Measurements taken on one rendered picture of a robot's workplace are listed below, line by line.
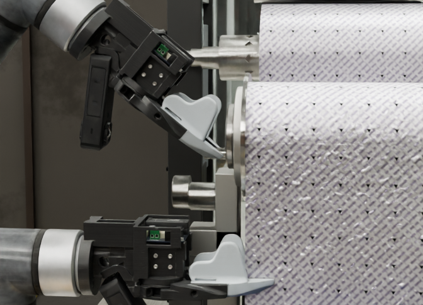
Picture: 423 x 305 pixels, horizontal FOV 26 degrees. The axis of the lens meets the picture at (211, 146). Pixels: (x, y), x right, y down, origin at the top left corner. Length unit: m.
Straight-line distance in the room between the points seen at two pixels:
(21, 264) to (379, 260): 0.39
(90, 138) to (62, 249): 0.14
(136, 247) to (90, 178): 4.06
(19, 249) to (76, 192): 4.05
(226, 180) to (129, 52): 0.19
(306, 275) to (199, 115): 0.21
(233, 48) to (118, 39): 0.26
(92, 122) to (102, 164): 3.97
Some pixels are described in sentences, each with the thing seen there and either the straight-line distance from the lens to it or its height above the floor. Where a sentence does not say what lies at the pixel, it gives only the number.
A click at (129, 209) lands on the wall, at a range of 5.06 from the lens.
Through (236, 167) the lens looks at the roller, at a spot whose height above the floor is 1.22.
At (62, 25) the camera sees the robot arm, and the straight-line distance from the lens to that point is 1.05.
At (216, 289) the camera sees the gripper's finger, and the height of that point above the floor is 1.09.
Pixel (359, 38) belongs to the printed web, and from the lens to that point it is 1.23.
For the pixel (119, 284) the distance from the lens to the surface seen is 1.03.
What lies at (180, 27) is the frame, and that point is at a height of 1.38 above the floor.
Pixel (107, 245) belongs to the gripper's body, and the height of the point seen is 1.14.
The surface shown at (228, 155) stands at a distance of 1.03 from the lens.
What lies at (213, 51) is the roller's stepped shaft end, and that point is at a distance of 1.29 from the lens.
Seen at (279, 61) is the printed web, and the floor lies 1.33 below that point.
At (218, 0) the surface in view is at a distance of 2.03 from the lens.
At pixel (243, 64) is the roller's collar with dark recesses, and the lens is 1.27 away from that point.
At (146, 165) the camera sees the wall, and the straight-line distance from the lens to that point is 5.02.
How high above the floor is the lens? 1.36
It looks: 7 degrees down
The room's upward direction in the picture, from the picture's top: straight up
